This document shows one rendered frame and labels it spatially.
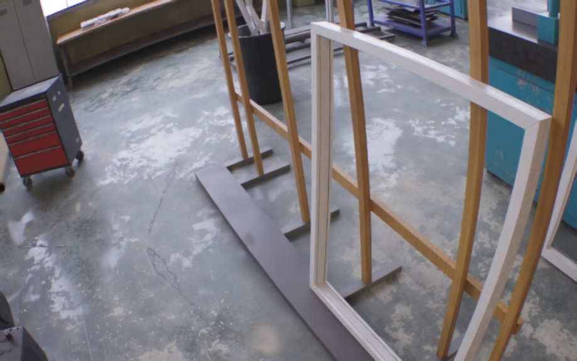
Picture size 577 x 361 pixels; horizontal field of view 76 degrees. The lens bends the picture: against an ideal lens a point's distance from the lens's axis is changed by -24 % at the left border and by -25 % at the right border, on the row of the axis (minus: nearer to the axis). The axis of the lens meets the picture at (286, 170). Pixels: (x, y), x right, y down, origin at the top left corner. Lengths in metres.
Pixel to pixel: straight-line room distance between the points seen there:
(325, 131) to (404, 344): 1.14
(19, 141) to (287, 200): 2.74
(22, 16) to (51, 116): 3.83
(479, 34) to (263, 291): 1.98
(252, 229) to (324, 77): 1.39
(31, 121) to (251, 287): 2.70
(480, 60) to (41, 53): 7.33
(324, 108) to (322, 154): 0.22
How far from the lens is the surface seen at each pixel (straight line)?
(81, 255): 3.52
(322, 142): 2.11
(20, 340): 0.97
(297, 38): 6.43
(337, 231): 3.05
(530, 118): 1.16
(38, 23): 7.91
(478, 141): 1.44
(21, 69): 8.06
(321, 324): 2.44
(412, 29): 6.47
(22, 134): 4.59
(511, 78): 3.04
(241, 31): 4.96
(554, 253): 2.89
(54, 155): 4.55
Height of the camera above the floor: 1.97
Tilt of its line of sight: 32 degrees down
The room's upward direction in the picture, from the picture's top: 10 degrees counter-clockwise
